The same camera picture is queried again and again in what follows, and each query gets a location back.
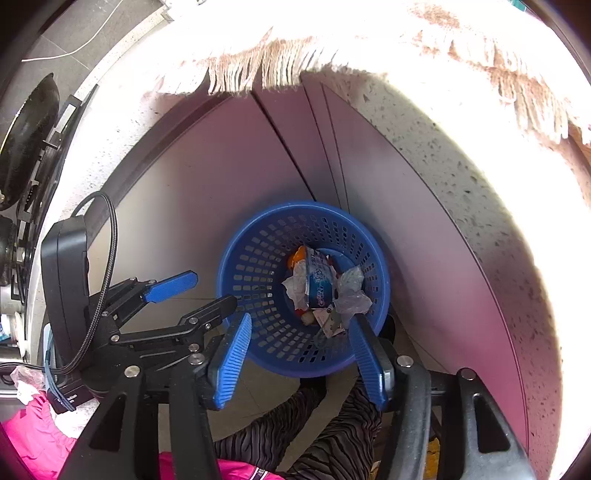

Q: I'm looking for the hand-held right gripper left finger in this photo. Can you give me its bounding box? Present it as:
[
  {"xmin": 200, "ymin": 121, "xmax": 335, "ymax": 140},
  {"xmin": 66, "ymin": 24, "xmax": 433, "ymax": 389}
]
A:
[{"xmin": 58, "ymin": 313, "xmax": 254, "ymax": 480}]

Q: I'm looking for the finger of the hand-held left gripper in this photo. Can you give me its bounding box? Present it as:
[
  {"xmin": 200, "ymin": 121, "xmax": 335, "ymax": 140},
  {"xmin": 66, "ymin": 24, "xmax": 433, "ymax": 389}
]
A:
[
  {"xmin": 110, "ymin": 295, "xmax": 238, "ymax": 356},
  {"xmin": 85, "ymin": 271, "xmax": 199, "ymax": 342}
]

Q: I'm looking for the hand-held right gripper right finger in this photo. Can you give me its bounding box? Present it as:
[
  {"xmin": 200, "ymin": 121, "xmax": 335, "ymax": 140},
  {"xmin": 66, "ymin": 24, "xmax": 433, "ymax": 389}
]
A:
[{"xmin": 347, "ymin": 314, "xmax": 536, "ymax": 480}]

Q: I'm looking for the blue plastic basket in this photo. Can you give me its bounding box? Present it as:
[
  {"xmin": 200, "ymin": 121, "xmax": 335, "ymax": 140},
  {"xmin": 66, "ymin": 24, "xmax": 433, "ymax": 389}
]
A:
[{"xmin": 217, "ymin": 202, "xmax": 391, "ymax": 378}]

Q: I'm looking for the blue printed packet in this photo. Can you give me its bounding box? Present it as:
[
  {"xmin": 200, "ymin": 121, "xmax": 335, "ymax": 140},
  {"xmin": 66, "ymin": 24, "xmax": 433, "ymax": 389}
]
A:
[{"xmin": 302, "ymin": 248, "xmax": 339, "ymax": 311}]

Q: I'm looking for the person's left forearm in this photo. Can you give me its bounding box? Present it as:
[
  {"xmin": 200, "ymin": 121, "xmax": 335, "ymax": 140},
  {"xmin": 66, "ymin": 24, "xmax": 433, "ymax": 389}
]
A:
[{"xmin": 0, "ymin": 406, "xmax": 79, "ymax": 480}]

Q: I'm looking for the person's left hand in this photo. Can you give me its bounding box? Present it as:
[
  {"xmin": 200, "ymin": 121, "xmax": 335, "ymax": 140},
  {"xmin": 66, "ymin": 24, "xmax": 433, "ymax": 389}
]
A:
[{"xmin": 46, "ymin": 406, "xmax": 95, "ymax": 439}]

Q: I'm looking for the person's striped trouser leg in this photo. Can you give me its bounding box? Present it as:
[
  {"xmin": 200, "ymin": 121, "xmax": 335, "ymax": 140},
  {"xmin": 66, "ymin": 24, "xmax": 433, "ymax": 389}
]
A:
[
  {"xmin": 212, "ymin": 385, "xmax": 324, "ymax": 472},
  {"xmin": 286, "ymin": 383, "xmax": 384, "ymax": 480}
]

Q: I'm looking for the small crumpled plastic wrap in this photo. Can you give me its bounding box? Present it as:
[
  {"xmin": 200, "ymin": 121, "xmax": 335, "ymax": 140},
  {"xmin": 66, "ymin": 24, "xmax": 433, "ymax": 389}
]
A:
[{"xmin": 9, "ymin": 367, "xmax": 43, "ymax": 403}]

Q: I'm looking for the pink jacket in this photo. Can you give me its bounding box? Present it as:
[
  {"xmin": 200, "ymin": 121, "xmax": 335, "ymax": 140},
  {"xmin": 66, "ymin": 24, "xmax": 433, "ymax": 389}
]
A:
[{"xmin": 159, "ymin": 452, "xmax": 287, "ymax": 480}]

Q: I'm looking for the yellow object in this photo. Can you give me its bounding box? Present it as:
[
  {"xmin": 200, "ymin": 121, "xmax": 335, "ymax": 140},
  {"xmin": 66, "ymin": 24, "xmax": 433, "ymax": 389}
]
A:
[{"xmin": 425, "ymin": 438, "xmax": 440, "ymax": 479}]

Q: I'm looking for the grey cabinet door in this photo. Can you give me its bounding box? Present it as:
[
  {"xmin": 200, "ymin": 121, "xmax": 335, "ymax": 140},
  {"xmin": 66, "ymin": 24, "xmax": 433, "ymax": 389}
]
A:
[
  {"xmin": 88, "ymin": 90, "xmax": 342, "ymax": 333},
  {"xmin": 300, "ymin": 74, "xmax": 529, "ymax": 462}
]

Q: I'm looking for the black wok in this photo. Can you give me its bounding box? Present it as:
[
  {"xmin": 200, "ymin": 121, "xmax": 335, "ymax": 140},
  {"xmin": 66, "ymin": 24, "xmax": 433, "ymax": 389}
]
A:
[{"xmin": 0, "ymin": 74, "xmax": 61, "ymax": 208}]

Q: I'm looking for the wooden board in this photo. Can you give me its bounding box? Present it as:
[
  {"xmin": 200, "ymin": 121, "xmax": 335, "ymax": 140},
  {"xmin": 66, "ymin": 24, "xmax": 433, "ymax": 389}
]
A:
[{"xmin": 566, "ymin": 122, "xmax": 591, "ymax": 158}]

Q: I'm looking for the woven fringed cloth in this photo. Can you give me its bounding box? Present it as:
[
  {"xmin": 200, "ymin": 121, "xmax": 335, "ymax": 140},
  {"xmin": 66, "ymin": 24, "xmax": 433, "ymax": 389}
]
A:
[{"xmin": 152, "ymin": 0, "xmax": 591, "ymax": 144}]

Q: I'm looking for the black braided cable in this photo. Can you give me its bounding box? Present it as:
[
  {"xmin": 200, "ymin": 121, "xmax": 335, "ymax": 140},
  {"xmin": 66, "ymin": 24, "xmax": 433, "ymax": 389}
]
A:
[{"xmin": 60, "ymin": 191, "xmax": 116, "ymax": 374}]

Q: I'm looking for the blue cord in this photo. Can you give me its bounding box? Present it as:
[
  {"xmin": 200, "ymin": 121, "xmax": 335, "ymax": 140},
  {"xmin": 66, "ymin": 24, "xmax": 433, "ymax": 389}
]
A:
[{"xmin": 44, "ymin": 323, "xmax": 75, "ymax": 411}]

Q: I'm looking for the thin white cable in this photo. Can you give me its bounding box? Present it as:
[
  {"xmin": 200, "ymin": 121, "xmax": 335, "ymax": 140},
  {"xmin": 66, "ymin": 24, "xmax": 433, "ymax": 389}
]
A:
[{"xmin": 21, "ymin": 0, "xmax": 125, "ymax": 63}]

